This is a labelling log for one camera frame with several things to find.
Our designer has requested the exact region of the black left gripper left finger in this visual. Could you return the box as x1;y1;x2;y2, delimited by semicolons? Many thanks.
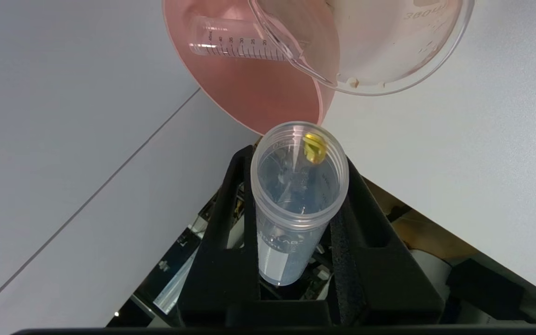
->
178;145;260;326

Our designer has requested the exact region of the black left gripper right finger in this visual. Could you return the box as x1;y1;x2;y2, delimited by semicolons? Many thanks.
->
331;158;445;326

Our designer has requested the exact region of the test tube with yellow pigment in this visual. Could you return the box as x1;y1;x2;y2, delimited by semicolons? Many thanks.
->
250;121;348;287

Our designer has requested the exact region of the test tube with red pigment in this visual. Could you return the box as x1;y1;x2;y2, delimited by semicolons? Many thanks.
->
189;16;293;62

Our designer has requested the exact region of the clear plastic beaker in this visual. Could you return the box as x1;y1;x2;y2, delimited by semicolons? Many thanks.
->
248;0;476;97

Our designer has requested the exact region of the white roll under table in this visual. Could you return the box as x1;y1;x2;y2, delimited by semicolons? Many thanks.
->
410;249;452;303

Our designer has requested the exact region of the black block under table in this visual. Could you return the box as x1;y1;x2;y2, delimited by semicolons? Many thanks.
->
447;258;527;322

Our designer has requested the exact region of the pink plastic bowl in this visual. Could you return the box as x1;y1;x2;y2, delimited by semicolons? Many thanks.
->
162;0;341;136

